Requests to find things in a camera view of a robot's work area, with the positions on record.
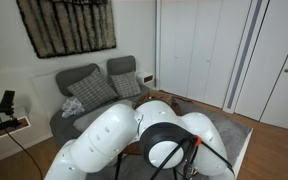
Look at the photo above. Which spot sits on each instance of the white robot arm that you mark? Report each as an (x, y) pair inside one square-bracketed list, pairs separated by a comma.
[(114, 129)]

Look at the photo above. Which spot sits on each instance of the cardboard box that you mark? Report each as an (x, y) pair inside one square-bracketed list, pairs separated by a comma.
[(151, 95)]

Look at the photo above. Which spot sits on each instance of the grey bed with mattress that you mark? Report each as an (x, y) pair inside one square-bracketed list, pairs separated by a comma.
[(235, 135)]

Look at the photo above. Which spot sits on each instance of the grey plaid right pillow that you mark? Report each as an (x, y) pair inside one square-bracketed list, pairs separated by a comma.
[(126, 84)]

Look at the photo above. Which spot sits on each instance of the grey plaid pillow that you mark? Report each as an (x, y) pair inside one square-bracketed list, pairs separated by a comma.
[(126, 84), (93, 91)]

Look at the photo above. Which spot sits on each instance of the grey right headrest cushion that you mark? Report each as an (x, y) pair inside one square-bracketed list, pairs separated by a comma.
[(121, 65)]

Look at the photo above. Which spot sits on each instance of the grey headrest cushion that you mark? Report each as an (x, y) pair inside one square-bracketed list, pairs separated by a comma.
[(121, 65), (68, 77)]

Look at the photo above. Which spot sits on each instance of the grey plaid left pillow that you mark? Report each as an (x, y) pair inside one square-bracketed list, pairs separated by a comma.
[(93, 91)]

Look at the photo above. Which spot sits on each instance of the dark wooden oval table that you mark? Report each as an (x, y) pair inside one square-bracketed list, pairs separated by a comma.
[(130, 150)]

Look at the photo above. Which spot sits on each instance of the crumpled white patterned cloth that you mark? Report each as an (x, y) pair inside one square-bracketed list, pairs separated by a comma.
[(72, 106)]

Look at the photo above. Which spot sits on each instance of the grey left headrest cushion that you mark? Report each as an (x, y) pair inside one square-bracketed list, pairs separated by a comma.
[(68, 77)]

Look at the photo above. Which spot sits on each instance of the white wardrobe doors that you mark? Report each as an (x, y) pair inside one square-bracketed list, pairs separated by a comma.
[(231, 54)]

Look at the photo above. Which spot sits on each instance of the white bedside wall shelf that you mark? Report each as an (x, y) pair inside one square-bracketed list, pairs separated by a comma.
[(144, 78)]

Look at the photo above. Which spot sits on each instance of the dark woven wall hanging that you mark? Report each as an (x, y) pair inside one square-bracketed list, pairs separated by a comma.
[(66, 27)]

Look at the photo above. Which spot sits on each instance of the black camera on stand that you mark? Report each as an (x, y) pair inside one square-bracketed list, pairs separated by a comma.
[(6, 104)]

